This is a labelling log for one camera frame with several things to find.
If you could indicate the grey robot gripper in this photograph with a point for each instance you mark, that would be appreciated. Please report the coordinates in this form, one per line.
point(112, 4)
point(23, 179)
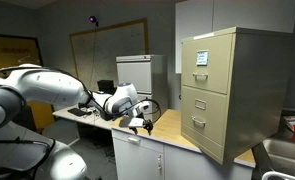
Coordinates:
point(130, 122)

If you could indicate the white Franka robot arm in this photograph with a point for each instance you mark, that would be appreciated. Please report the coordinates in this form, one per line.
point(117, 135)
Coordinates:
point(47, 86)

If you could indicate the grey counter cabinet drawer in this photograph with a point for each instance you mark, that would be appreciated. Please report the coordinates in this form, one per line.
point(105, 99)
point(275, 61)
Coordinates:
point(147, 140)

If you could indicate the grey metal file cabinet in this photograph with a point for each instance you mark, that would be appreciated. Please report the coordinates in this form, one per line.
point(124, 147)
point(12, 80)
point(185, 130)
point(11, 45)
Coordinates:
point(153, 76)

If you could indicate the grey counter base cabinet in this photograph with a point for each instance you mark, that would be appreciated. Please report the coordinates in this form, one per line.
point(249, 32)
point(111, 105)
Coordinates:
point(187, 163)

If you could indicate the beige drawer with label card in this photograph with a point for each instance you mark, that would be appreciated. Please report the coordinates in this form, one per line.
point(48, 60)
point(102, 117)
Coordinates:
point(217, 76)

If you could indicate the beige metal file cabinet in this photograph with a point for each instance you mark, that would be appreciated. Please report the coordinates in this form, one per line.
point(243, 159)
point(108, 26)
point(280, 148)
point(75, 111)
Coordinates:
point(260, 93)

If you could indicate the black box on desk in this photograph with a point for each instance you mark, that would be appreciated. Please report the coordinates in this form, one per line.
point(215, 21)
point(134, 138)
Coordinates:
point(105, 86)

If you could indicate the flat black keyboard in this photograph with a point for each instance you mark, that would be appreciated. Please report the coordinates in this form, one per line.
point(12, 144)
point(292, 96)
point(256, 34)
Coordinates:
point(77, 112)

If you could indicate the wood framed whiteboard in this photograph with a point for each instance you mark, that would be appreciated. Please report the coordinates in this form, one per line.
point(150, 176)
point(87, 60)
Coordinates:
point(113, 46)

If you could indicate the white blue label card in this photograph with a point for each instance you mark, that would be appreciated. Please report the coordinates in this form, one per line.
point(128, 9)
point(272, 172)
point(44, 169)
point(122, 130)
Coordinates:
point(202, 57)

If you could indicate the stainless steel sink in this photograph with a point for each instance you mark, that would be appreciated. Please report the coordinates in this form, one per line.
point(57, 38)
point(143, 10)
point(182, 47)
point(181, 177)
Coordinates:
point(287, 153)

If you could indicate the camera with purple light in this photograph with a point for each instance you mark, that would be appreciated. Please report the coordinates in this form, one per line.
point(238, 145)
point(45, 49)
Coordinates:
point(93, 19)

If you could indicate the yellow door black frame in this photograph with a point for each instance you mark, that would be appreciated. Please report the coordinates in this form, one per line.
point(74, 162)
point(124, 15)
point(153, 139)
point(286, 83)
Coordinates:
point(10, 50)

